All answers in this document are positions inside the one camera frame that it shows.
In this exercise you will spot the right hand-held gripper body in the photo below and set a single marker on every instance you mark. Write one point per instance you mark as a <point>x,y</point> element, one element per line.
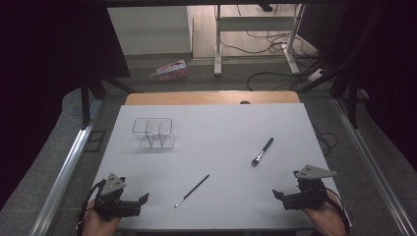
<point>305,198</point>

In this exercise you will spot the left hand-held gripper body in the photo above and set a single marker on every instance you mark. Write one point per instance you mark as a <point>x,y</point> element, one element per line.
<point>113,208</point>

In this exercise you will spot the black makeup brush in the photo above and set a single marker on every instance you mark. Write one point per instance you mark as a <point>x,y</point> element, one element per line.
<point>262,152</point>

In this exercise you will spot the clear acrylic organizer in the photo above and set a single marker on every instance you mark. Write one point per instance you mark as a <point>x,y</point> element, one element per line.
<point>160,141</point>

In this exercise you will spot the person's left hand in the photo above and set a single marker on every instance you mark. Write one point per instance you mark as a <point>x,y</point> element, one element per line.
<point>98,226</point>

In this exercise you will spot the person's right hand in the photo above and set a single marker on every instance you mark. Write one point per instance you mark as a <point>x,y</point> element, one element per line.
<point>327,223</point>

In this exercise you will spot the white board sheet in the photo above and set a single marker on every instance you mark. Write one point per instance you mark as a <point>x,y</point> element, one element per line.
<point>213,137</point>

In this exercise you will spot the black metal stand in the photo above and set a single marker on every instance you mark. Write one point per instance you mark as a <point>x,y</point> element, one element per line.
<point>353,108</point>
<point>85,105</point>

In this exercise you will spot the wooden table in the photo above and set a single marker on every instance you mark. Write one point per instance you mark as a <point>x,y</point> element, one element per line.
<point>196,97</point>

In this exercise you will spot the white power strip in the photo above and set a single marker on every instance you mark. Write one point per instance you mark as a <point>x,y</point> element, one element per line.
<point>315,75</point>

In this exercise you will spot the pink box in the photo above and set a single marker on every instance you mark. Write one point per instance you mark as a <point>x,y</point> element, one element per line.
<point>172,69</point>

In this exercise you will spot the black curtain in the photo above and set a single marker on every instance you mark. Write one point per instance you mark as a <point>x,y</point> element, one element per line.
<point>39,65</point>
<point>393,65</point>

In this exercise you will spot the white cabinet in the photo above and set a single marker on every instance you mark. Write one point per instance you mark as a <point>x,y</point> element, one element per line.
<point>150,29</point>

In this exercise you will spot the aluminium rail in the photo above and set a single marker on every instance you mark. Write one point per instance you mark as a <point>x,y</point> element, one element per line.
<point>65,170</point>
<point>370,164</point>

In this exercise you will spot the white desk frame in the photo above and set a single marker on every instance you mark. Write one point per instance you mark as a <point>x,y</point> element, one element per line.
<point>218,49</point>

